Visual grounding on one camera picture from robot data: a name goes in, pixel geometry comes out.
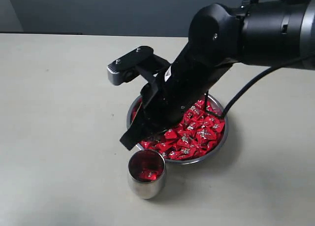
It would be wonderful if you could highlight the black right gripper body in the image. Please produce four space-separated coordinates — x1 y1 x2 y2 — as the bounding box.
141 63 221 132

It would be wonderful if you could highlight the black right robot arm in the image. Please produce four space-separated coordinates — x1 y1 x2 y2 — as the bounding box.
115 0 315 149

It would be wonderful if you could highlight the stainless steel cup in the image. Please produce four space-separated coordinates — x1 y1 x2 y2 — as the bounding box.
128 150 167 199

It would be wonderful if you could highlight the pile of red wrapped candies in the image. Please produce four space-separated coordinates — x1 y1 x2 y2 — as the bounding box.
131 99 226 161

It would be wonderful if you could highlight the steel bowl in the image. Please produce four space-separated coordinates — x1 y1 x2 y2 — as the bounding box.
126 93 229 165

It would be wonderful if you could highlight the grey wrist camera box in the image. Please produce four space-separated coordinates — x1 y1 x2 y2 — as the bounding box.
107 46 154 86

